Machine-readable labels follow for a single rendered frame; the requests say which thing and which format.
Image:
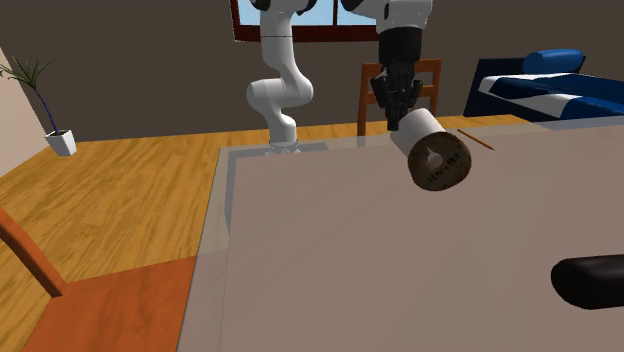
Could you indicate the orange pencil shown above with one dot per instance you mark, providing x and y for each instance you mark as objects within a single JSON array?
[{"x": 475, "y": 139}]

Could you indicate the dark red framed window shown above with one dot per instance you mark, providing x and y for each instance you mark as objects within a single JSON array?
[{"x": 312, "y": 33}]

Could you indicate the plant in white pot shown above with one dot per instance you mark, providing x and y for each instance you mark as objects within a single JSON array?
[{"x": 62, "y": 142}]

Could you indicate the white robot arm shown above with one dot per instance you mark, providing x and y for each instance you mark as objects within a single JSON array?
[{"x": 280, "y": 97}]

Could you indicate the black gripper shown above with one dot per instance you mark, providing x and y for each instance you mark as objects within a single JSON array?
[{"x": 400, "y": 48}]

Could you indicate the blue and white bed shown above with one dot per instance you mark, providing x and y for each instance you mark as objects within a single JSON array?
[{"x": 536, "y": 90}]

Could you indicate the white spool with brown end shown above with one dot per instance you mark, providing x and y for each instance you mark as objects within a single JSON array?
[{"x": 438, "y": 163}]

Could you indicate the orange-brown wooden chair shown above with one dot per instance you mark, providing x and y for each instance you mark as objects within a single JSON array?
[
  {"x": 363, "y": 105},
  {"x": 112, "y": 312}
]

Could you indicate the black rounded object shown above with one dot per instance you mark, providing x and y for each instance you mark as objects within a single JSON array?
[{"x": 592, "y": 280}]

